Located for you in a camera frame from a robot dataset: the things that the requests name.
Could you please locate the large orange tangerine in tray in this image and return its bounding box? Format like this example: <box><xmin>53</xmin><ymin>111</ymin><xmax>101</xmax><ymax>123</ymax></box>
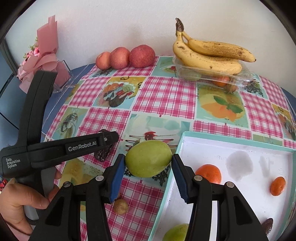
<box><xmin>195</xmin><ymin>164</ymin><xmax>222</xmax><ymax>184</ymax></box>

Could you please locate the white tray teal rim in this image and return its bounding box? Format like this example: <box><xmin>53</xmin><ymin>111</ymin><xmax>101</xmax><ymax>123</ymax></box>
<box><xmin>147</xmin><ymin>131</ymin><xmax>296</xmax><ymax>241</ymax></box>

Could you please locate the small orange tangerine in tray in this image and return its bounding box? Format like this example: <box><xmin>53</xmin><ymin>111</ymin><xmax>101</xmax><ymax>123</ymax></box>
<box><xmin>270</xmin><ymin>177</ymin><xmax>286</xmax><ymax>196</ymax></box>

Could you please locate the red apple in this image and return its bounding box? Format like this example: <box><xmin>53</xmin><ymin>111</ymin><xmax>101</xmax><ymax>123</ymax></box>
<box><xmin>129</xmin><ymin>45</ymin><xmax>156</xmax><ymax>68</ymax></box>
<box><xmin>110</xmin><ymin>47</ymin><xmax>130</xmax><ymax>70</ymax></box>
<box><xmin>96</xmin><ymin>51</ymin><xmax>111</xmax><ymax>70</ymax></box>

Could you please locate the person left hand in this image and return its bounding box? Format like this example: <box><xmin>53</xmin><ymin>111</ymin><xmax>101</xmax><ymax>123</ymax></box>
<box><xmin>1</xmin><ymin>178</ymin><xmax>59</xmax><ymax>240</ymax></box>

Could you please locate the dark date small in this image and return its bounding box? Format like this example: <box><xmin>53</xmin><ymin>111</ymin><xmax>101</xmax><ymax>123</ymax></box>
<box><xmin>261</xmin><ymin>218</ymin><xmax>273</xmax><ymax>235</ymax></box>

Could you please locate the yellow banana bunch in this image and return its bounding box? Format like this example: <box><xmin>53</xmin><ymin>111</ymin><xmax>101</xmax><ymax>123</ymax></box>
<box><xmin>173</xmin><ymin>18</ymin><xmax>256</xmax><ymax>75</ymax></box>

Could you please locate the pink wrapped flower bouquet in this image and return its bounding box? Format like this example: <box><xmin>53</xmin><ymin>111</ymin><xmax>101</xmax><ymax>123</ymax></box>
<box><xmin>17</xmin><ymin>16</ymin><xmax>59</xmax><ymax>93</ymax></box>

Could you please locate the green plum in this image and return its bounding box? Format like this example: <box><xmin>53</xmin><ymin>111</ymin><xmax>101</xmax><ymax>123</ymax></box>
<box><xmin>162</xmin><ymin>223</ymin><xmax>189</xmax><ymax>241</ymax></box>
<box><xmin>125</xmin><ymin>140</ymin><xmax>173</xmax><ymax>178</ymax></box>

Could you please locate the left red apple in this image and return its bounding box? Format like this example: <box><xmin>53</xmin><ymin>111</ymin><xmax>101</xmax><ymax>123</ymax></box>
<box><xmin>96</xmin><ymin>51</ymin><xmax>111</xmax><ymax>70</ymax></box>

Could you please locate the blue checked tablecloth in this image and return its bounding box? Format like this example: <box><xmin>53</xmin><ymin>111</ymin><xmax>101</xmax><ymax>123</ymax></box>
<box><xmin>41</xmin><ymin>63</ymin><xmax>95</xmax><ymax>142</ymax></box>

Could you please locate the small brown longan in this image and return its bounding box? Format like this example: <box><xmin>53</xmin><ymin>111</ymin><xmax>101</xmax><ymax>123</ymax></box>
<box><xmin>113</xmin><ymin>199</ymin><xmax>129</xmax><ymax>215</ymax></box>

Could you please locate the right red apple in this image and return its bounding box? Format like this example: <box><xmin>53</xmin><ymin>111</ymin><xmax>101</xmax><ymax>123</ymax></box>
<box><xmin>129</xmin><ymin>45</ymin><xmax>156</xmax><ymax>68</ymax></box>

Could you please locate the pink plaid fruit tablecloth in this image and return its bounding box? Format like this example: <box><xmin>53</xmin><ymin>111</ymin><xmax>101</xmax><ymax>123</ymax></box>
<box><xmin>41</xmin><ymin>55</ymin><xmax>296</xmax><ymax>241</ymax></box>

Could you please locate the clear glass vase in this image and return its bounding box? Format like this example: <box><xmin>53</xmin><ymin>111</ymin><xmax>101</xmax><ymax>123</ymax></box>
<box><xmin>53</xmin><ymin>60</ymin><xmax>72</xmax><ymax>93</ymax></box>

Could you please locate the clear plastic fruit container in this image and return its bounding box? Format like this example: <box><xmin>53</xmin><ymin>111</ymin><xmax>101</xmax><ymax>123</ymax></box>
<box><xmin>173</xmin><ymin>56</ymin><xmax>255</xmax><ymax>93</ymax></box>

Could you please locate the middle red apple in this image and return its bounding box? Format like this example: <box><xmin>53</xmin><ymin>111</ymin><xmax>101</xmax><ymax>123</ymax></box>
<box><xmin>110</xmin><ymin>47</ymin><xmax>130</xmax><ymax>70</ymax></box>

